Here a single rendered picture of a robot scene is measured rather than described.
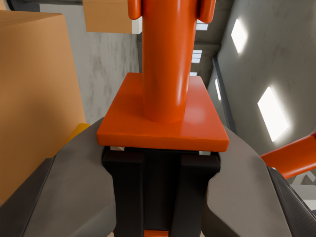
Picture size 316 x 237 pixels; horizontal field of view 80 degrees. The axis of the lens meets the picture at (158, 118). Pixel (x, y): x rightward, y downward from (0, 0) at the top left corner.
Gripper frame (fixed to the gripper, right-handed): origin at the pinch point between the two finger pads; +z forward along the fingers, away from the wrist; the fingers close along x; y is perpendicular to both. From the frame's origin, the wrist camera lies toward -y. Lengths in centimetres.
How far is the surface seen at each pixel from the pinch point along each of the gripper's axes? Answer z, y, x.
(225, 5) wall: 892, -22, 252
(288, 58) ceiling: 419, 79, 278
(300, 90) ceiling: 349, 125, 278
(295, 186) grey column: 106, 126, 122
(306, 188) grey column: 105, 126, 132
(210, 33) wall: 935, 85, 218
